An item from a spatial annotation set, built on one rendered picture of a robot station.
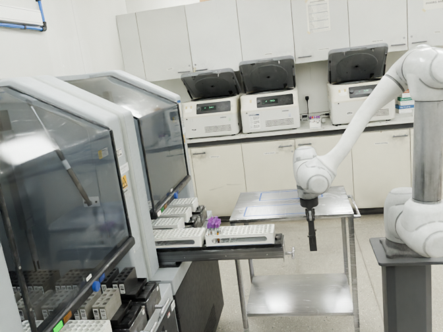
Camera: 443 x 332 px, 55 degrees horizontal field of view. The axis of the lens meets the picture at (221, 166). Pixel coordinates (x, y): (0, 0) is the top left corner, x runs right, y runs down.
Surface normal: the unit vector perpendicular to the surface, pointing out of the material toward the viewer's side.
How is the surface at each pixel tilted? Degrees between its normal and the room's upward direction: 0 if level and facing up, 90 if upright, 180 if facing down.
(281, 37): 90
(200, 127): 90
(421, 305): 90
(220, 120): 90
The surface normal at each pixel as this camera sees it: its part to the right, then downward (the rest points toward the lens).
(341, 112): -0.18, 0.25
